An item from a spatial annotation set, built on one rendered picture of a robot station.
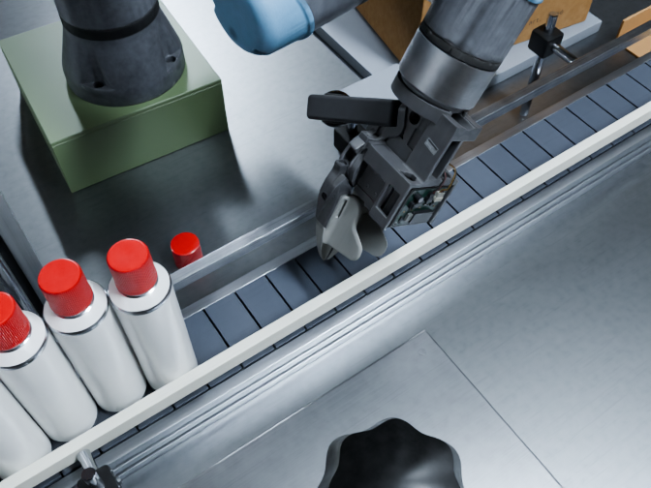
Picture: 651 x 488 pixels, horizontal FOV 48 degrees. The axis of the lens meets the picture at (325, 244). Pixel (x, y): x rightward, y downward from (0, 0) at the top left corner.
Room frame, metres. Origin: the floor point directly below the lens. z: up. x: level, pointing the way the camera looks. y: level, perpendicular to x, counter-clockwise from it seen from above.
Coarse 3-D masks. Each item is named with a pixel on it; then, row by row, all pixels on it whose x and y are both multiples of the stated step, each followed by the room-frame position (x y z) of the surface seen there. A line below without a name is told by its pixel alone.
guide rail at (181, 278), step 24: (648, 24) 0.76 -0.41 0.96; (600, 48) 0.71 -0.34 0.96; (624, 48) 0.73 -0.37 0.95; (552, 72) 0.67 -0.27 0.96; (576, 72) 0.68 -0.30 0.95; (528, 96) 0.63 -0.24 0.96; (480, 120) 0.59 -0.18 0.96; (288, 216) 0.45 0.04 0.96; (312, 216) 0.46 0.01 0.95; (240, 240) 0.42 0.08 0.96; (264, 240) 0.43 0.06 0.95; (192, 264) 0.39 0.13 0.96; (216, 264) 0.40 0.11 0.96
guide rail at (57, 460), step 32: (608, 128) 0.62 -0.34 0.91; (576, 160) 0.58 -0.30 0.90; (512, 192) 0.52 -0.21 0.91; (448, 224) 0.48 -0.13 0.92; (416, 256) 0.44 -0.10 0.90; (352, 288) 0.40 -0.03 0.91; (288, 320) 0.36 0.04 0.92; (224, 352) 0.32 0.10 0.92; (256, 352) 0.33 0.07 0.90; (192, 384) 0.29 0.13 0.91; (128, 416) 0.26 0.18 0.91; (64, 448) 0.23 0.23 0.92; (96, 448) 0.23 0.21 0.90; (32, 480) 0.20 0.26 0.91
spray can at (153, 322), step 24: (120, 264) 0.31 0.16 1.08; (144, 264) 0.31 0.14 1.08; (120, 288) 0.30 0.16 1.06; (144, 288) 0.31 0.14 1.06; (168, 288) 0.32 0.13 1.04; (120, 312) 0.30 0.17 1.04; (144, 312) 0.29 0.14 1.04; (168, 312) 0.30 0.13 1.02; (144, 336) 0.29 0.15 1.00; (168, 336) 0.30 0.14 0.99; (144, 360) 0.29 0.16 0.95; (168, 360) 0.30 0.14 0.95; (192, 360) 0.31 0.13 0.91
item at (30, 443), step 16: (0, 384) 0.24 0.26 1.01; (0, 400) 0.23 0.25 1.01; (0, 416) 0.22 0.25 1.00; (16, 416) 0.23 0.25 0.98; (0, 432) 0.21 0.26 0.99; (16, 432) 0.22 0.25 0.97; (32, 432) 0.23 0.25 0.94; (0, 448) 0.21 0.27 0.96; (16, 448) 0.22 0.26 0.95; (32, 448) 0.22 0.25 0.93; (48, 448) 0.23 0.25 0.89; (0, 464) 0.21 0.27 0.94; (16, 464) 0.21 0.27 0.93
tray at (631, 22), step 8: (648, 8) 0.92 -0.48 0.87; (632, 16) 0.90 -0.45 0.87; (640, 16) 0.91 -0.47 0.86; (648, 16) 0.92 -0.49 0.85; (624, 24) 0.89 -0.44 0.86; (632, 24) 0.90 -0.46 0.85; (640, 24) 0.91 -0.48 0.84; (624, 32) 0.89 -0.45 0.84; (640, 40) 0.89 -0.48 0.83; (648, 40) 0.89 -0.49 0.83; (632, 48) 0.87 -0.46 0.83; (640, 48) 0.87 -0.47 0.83; (648, 48) 0.87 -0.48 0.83
